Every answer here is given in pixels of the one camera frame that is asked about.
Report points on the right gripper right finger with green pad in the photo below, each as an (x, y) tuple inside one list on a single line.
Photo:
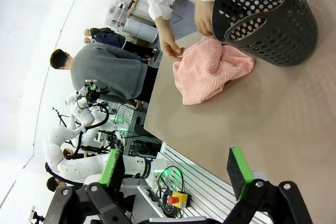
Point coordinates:
[(240, 174)]

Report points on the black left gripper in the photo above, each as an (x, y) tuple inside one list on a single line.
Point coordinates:
[(94, 94)]

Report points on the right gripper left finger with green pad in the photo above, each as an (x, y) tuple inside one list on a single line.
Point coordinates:
[(111, 171)]

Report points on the pink towel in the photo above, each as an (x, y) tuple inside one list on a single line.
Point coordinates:
[(204, 74)]

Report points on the person's right forearm white sleeve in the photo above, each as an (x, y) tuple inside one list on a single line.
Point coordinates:
[(157, 1)]

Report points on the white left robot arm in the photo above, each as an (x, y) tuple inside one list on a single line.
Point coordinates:
[(78, 166)]

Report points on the person's right hand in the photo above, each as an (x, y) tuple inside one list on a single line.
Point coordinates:
[(169, 45)]

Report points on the person's left hand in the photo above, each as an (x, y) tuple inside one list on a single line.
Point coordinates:
[(203, 18)]

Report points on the bystander in grey sweater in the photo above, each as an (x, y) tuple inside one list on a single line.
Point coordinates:
[(110, 72)]

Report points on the black tripod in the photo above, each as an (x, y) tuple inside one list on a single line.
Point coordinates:
[(60, 116)]

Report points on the dark haired person's head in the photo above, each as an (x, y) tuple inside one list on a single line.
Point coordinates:
[(67, 153)]

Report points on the equipment rack with green lights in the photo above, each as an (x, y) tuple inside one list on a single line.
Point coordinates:
[(139, 129)]

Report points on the person with black mask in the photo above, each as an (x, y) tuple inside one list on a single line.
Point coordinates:
[(53, 184)]

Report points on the seated person in dark clothes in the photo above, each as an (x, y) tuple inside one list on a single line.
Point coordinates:
[(113, 37)]

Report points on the yellow emergency stop box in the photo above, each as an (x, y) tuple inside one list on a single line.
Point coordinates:
[(180, 199)]

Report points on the white cylindrical air purifier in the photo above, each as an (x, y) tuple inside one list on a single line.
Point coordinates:
[(141, 28)]

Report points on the cluttered lab cart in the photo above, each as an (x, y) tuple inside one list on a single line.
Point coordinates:
[(124, 3)]

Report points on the dark grey perforated basket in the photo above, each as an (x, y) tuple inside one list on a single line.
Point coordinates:
[(286, 32)]

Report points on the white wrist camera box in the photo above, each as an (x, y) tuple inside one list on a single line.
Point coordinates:
[(90, 81)]

